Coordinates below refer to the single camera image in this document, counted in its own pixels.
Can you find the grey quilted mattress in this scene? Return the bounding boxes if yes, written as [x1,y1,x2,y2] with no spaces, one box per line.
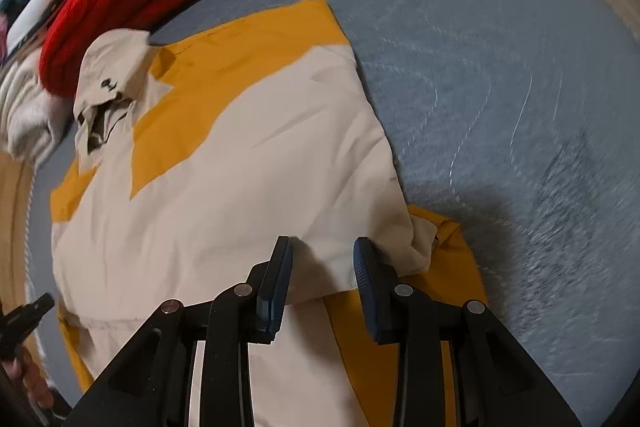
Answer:
[25,0,633,408]

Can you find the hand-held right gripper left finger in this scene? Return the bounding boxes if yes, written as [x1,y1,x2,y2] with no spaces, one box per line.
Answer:
[62,236,294,427]

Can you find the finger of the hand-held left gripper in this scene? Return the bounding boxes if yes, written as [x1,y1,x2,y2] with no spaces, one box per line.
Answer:
[0,292,55,360]

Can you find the person's left hand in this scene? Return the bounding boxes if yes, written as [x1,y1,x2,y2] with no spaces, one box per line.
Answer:
[0,347,55,410]

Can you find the beige and yellow jacket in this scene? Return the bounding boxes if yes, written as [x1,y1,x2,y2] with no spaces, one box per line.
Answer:
[50,0,488,427]

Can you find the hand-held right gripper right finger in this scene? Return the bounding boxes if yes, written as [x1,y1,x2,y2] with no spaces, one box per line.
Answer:
[352,237,583,427]

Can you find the cream folded blanket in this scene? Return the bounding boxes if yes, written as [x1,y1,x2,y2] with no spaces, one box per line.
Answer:
[0,52,76,162]

